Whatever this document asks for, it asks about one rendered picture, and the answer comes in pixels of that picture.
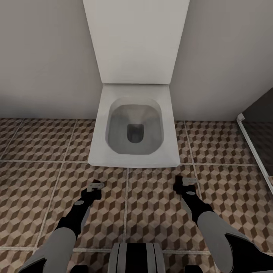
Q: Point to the shower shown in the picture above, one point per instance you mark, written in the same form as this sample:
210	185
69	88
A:
263	170

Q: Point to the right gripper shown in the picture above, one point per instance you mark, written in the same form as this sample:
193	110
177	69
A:
180	188

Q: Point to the toilet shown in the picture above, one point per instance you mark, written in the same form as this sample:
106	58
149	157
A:
136	44

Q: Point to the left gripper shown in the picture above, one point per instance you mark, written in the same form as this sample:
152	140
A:
95	195

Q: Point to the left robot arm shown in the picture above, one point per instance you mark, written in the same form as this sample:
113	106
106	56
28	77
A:
54	255

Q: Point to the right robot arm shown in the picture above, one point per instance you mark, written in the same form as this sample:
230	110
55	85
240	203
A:
231	250

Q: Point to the door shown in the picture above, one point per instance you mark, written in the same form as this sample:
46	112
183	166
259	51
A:
258	123

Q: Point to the robot trunk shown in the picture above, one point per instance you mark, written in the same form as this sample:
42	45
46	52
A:
136	258

